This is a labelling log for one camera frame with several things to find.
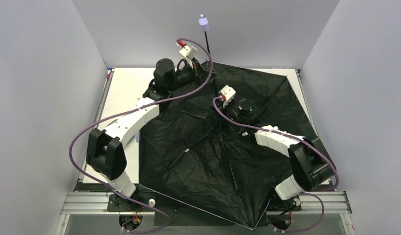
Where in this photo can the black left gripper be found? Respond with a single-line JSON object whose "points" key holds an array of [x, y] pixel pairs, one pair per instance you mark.
{"points": [[195, 71]]}

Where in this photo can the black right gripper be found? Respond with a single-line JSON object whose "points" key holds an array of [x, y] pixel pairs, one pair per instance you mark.
{"points": [[228, 110]]}

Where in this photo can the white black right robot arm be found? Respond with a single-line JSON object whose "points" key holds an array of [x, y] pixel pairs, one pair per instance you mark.
{"points": [[310, 167]]}

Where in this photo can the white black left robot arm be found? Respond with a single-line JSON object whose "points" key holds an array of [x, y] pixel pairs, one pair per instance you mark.
{"points": [[106, 146]]}

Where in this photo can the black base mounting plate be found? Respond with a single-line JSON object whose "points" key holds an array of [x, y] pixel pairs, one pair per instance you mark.
{"points": [[278, 212]]}

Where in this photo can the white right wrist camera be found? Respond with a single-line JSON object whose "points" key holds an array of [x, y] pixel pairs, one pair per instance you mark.
{"points": [[227, 93]]}

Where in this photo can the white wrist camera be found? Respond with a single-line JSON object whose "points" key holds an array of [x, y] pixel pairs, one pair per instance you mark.
{"points": [[188, 52], [227, 93]]}

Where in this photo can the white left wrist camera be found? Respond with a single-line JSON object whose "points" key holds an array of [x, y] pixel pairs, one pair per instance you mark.
{"points": [[188, 52]]}

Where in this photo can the aluminium table edge rail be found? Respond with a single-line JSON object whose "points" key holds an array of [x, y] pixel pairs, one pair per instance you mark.
{"points": [[104, 94]]}

